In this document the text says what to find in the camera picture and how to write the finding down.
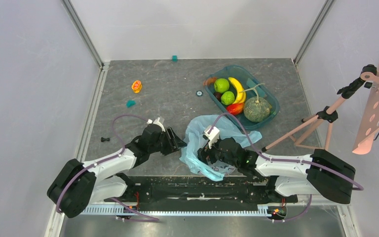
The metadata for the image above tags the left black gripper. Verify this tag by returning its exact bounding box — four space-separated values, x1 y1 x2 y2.
149 126 187 156

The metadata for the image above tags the light blue plastic bag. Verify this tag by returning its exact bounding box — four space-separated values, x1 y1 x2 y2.
180 114 263 182

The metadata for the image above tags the green netted fake melon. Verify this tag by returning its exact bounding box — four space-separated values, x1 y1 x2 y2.
243 97 272 122

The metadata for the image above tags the green fake apple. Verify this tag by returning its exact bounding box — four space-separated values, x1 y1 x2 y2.
214 78 230 94

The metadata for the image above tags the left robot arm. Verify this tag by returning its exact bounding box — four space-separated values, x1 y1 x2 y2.
46 124 187 218

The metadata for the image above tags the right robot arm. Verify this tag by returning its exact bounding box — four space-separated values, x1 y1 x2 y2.
197 138 358 204

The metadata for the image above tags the red fake mango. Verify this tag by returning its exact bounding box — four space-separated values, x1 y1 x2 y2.
226 103 245 116

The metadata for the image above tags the green fake fruit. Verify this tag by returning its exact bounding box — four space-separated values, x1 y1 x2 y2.
221 91 235 106

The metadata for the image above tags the yellow fake banana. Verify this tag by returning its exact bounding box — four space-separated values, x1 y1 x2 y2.
228 77 246 103

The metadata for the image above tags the dark brown fake fruit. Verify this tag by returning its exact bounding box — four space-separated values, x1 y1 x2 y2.
213 92 222 101

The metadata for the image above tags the small teal piece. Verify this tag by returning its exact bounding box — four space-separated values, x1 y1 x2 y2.
126 100 136 108

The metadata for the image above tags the teal plastic bin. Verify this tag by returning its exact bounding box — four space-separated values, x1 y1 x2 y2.
204 66 280 131

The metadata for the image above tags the yellow orange toy block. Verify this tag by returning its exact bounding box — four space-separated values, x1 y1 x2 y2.
131 80 143 93

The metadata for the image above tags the teal rectangular block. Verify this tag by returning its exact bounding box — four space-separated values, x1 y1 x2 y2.
246 79 267 98

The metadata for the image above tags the orange curved toy piece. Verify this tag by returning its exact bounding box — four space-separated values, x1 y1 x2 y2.
203 77 217 86

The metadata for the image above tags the black screw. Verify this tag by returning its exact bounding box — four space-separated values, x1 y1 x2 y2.
100 137 110 142

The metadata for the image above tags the pink music stand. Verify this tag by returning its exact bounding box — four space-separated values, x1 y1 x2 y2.
261 29 379 173

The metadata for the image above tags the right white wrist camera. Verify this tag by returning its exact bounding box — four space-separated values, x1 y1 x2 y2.
203 125 220 149

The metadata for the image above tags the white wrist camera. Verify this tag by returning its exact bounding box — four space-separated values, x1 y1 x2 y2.
146 117 166 132
203 125 220 149

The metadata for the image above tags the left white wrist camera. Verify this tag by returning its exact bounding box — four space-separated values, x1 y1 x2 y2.
146 117 166 132

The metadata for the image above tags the white cable tray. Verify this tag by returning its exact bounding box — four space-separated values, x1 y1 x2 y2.
81 203 287 218

